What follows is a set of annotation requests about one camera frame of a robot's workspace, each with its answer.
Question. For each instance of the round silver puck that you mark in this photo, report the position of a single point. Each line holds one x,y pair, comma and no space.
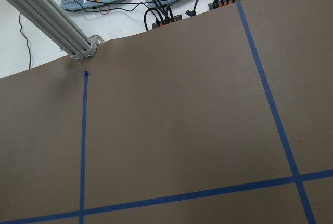
96,41

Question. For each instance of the aluminium frame post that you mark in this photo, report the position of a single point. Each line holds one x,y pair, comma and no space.
55,24

